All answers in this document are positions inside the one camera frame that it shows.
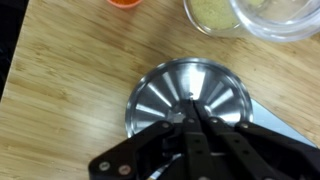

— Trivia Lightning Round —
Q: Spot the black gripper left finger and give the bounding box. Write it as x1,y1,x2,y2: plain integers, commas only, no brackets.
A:
87,99,215,180

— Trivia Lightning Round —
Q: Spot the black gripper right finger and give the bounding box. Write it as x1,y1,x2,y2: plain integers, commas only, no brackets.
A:
194,100,320,180

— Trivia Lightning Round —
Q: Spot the steel pan lid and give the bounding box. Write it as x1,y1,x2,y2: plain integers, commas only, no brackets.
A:
124,56,255,140

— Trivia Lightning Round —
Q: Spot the light blue kitchen scale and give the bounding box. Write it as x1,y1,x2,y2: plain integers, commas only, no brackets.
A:
249,97,318,149

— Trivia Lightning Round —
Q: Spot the clear empty glass bowl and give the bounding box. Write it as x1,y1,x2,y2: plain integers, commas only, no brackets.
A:
228,0,320,44

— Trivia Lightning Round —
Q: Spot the glass bowl with yellow grains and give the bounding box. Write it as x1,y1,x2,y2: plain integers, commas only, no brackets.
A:
182,0,243,39

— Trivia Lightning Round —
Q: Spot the orange plastic cup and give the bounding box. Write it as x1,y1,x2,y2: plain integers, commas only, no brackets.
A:
106,0,145,10

